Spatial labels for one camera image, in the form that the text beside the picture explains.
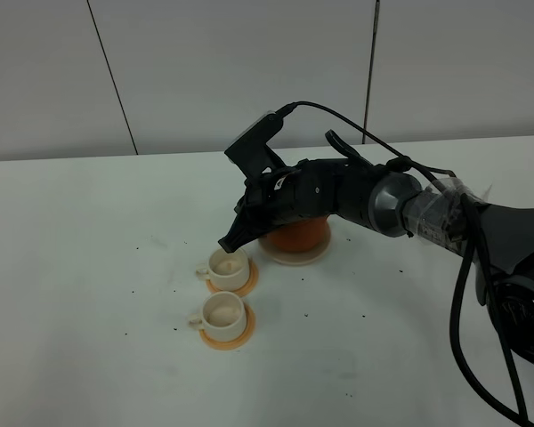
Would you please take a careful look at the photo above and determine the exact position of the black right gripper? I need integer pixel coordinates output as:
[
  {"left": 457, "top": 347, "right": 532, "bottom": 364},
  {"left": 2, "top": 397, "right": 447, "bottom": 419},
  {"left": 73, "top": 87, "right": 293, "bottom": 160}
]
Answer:
[{"left": 218, "top": 158, "right": 383, "bottom": 253}]

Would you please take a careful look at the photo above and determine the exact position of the brown clay teapot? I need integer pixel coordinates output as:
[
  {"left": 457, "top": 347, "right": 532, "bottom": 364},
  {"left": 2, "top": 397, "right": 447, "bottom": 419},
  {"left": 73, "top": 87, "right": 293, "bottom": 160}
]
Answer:
[{"left": 266, "top": 216, "right": 328, "bottom": 253}]

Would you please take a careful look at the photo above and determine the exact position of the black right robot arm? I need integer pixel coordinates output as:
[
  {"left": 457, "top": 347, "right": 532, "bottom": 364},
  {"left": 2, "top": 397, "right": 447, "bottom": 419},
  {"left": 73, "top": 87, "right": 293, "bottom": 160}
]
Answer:
[{"left": 220, "top": 158, "right": 534, "bottom": 364}]

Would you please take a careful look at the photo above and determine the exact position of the beige round teapot saucer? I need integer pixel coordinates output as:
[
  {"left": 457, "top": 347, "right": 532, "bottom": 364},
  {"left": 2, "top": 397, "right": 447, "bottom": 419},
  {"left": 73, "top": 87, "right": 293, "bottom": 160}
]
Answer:
[{"left": 258, "top": 223, "right": 332, "bottom": 267}]

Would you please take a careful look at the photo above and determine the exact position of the white teacup far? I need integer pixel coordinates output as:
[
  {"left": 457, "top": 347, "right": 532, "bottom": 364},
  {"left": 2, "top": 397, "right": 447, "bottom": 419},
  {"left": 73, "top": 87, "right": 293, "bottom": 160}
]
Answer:
[{"left": 195, "top": 248, "right": 250, "bottom": 292}]

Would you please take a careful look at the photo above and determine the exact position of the white teacup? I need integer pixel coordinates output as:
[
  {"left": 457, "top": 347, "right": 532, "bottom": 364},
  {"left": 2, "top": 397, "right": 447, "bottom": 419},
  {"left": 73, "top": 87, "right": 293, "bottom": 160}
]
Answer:
[
  {"left": 195, "top": 248, "right": 250, "bottom": 292},
  {"left": 187, "top": 291, "right": 247, "bottom": 342}
]

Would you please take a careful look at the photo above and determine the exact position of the orange coaster far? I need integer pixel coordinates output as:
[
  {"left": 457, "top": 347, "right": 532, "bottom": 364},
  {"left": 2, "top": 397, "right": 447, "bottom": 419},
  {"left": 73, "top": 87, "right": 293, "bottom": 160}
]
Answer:
[{"left": 204, "top": 260, "right": 259, "bottom": 297}]

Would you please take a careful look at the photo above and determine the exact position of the orange coaster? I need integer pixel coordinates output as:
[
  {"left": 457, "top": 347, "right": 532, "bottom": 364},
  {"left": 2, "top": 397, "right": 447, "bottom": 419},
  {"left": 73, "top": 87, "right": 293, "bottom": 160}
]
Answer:
[
  {"left": 199, "top": 302, "right": 256, "bottom": 350},
  {"left": 204, "top": 260, "right": 259, "bottom": 297}
]

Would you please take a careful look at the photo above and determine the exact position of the white teacup near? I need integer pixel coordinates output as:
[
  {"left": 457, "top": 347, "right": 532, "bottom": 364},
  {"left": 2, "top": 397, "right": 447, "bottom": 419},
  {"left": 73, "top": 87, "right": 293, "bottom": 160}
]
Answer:
[{"left": 187, "top": 291, "right": 247, "bottom": 342}]

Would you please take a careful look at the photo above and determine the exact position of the orange coaster near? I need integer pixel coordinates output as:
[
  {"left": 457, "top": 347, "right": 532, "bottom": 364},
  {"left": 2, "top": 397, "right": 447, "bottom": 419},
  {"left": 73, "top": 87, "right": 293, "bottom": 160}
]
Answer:
[{"left": 199, "top": 302, "right": 256, "bottom": 350}]

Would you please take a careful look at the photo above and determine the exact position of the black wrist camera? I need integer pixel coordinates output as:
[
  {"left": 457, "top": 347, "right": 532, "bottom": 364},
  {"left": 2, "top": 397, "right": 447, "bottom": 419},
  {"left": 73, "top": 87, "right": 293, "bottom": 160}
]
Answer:
[{"left": 224, "top": 112, "right": 287, "bottom": 181}]

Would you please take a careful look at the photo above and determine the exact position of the black camera cable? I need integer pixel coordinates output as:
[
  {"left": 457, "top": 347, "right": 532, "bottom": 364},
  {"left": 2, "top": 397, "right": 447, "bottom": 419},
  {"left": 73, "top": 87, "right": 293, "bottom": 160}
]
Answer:
[{"left": 276, "top": 101, "right": 534, "bottom": 427}]

